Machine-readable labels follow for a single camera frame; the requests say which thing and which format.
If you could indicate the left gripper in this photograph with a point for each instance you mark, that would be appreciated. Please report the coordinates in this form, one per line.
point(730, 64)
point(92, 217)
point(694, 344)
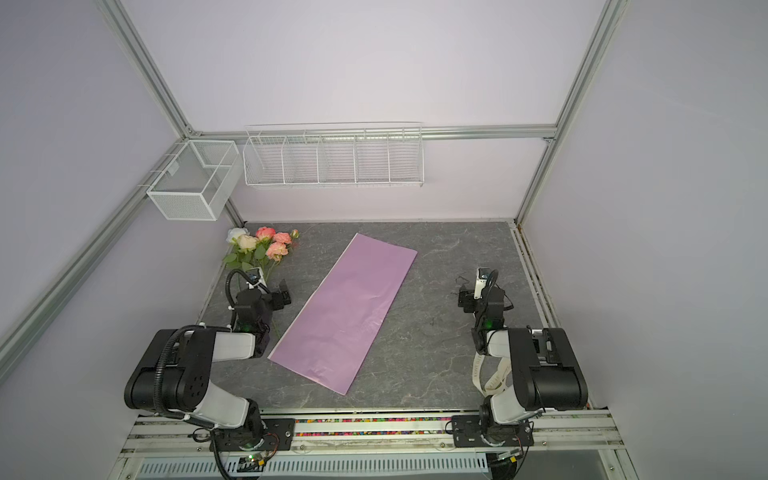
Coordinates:
point(275, 297)

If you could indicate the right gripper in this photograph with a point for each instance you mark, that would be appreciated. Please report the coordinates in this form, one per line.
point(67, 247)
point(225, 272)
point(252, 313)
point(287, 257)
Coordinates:
point(468, 301)

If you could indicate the pink spray rose stem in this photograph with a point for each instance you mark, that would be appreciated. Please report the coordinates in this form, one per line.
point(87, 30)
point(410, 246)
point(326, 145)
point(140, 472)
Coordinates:
point(280, 246)

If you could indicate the dark pink rose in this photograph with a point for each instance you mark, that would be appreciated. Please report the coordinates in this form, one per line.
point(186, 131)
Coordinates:
point(265, 239)

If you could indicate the pink purple wrapping paper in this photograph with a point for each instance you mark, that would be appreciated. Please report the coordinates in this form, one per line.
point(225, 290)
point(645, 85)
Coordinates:
point(329, 339)

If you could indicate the cream rose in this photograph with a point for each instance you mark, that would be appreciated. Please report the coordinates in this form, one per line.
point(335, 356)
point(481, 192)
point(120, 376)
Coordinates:
point(242, 253)

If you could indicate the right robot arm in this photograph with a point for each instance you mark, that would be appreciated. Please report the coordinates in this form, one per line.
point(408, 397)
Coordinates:
point(521, 373)

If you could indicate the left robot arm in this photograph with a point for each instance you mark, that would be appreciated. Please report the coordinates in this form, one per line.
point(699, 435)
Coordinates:
point(173, 377)

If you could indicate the cream printed ribbon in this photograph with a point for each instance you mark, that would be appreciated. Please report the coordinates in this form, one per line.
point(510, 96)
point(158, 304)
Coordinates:
point(496, 383)

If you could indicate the small white mesh basket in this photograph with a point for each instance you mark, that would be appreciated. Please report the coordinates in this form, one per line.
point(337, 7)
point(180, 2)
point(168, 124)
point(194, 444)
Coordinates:
point(198, 180)

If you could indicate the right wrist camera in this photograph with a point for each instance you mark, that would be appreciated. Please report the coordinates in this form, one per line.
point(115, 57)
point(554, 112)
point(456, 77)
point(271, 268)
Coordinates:
point(482, 276)

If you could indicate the long white wire basket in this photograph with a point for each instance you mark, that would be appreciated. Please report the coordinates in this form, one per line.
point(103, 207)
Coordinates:
point(334, 154)

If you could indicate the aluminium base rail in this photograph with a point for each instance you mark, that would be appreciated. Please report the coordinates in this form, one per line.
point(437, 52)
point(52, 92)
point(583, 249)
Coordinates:
point(374, 444)

